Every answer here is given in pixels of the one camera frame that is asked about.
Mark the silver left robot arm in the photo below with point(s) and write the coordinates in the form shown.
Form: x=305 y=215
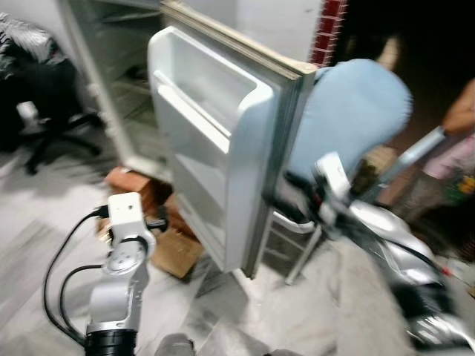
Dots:
x=119 y=282

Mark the black office chair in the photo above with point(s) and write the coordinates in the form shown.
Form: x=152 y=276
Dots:
x=52 y=96

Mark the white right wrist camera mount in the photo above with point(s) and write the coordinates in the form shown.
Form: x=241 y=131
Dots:
x=332 y=178

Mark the shiny black plastic bag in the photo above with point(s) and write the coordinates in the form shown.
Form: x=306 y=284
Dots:
x=30 y=44

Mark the child in pink shirt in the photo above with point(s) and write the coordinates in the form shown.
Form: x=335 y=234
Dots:
x=460 y=111

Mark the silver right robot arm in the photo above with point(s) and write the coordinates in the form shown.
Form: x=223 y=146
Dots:
x=393 y=245

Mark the large flat cardboard piece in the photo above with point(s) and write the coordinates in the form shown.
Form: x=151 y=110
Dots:
x=177 y=252

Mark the silver refrigerator door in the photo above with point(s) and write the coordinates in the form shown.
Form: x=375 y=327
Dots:
x=215 y=148

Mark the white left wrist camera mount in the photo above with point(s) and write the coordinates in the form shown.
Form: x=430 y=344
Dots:
x=125 y=211

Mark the red brick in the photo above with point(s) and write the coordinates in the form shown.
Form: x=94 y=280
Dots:
x=130 y=185

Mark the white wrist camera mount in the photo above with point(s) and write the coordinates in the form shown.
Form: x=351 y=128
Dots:
x=125 y=211
x=332 y=178

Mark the grey robot left leg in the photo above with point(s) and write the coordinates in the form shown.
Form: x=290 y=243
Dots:
x=174 y=345

